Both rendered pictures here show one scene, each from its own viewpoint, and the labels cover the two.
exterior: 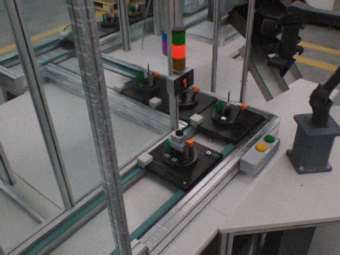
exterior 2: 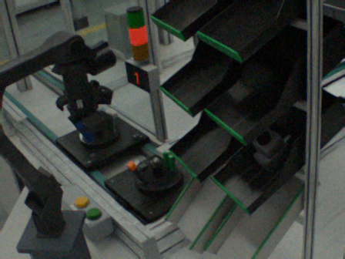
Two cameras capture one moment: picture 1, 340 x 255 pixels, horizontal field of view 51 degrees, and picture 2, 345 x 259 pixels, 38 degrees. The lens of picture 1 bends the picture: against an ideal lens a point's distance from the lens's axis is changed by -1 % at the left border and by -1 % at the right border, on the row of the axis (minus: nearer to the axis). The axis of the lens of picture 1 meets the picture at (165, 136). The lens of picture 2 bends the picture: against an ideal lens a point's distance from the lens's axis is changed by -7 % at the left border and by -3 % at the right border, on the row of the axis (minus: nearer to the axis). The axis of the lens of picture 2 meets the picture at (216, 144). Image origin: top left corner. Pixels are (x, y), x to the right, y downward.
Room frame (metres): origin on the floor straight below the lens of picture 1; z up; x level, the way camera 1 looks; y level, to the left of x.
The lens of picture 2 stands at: (1.72, -1.43, 1.86)
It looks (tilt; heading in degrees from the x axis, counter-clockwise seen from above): 33 degrees down; 100
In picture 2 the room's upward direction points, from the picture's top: 5 degrees counter-clockwise
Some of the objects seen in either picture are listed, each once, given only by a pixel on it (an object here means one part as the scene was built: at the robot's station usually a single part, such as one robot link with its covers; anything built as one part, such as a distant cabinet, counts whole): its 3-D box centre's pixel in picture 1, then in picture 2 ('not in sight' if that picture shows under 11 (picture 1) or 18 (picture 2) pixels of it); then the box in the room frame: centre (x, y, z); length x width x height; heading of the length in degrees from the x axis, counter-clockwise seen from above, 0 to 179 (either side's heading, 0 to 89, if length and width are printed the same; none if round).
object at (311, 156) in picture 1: (312, 142); (61, 257); (1.14, -0.60, 0.96); 0.15 x 0.15 x 0.20; 4
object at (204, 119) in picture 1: (227, 110); (157, 168); (1.33, -0.28, 1.01); 0.24 x 0.24 x 0.13; 48
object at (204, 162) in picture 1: (180, 159); (101, 139); (1.08, -0.05, 0.96); 0.24 x 0.24 x 0.02; 48
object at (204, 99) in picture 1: (183, 93); not in sight; (1.50, -0.09, 1.01); 0.24 x 0.24 x 0.13; 48
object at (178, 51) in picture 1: (178, 50); (138, 34); (1.27, -0.06, 1.33); 0.05 x 0.05 x 0.05
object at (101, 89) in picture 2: (274, 47); (96, 92); (1.26, -0.42, 1.33); 0.07 x 0.07 x 0.06; 49
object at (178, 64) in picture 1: (178, 62); (140, 49); (1.27, -0.06, 1.28); 0.05 x 0.05 x 0.05
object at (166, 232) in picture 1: (221, 175); (74, 178); (1.03, -0.21, 0.91); 0.89 x 0.06 x 0.11; 138
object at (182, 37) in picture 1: (178, 37); (135, 18); (1.27, -0.06, 1.38); 0.05 x 0.05 x 0.05
